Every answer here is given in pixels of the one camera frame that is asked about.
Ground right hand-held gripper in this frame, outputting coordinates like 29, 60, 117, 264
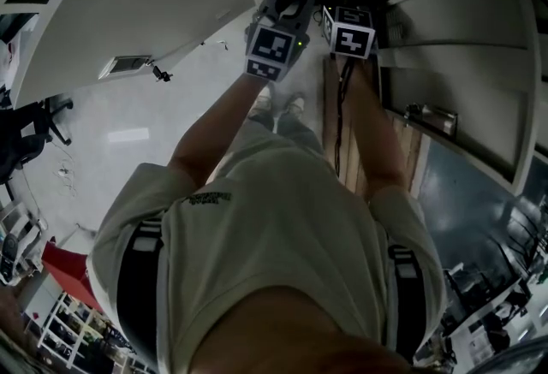
314, 5, 377, 61

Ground person's grey trousers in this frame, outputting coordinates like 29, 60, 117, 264
247, 110, 327, 159

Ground locker key with black fob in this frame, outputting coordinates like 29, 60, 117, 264
146, 58, 175, 83

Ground black office chair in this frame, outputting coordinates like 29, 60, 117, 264
0, 92, 74, 186

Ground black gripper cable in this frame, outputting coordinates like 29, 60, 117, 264
332, 57, 357, 176

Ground metal door latch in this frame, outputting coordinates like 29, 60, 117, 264
403, 102, 459, 136

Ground person's left forearm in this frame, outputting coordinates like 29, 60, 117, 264
166, 72, 275, 190

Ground white cable on floor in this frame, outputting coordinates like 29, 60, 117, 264
50, 140, 80, 199

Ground white shelf rack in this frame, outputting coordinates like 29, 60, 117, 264
24, 289, 132, 369

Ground person's right shoe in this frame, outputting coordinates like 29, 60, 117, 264
283, 93, 307, 117

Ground person's white t-shirt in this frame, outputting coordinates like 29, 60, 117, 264
86, 123, 449, 374

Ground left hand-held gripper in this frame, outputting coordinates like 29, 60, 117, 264
244, 0, 319, 83

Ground black harness strap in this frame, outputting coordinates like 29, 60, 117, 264
116, 217, 166, 367
386, 243, 426, 361

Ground person's left shoe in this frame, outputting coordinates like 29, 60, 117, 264
249, 85, 273, 118

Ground person's right forearm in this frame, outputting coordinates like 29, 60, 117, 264
337, 54, 408, 199

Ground red cloth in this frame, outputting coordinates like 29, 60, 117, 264
40, 240, 105, 314

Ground person's shoe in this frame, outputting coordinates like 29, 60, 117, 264
283, 93, 307, 117
249, 85, 273, 118

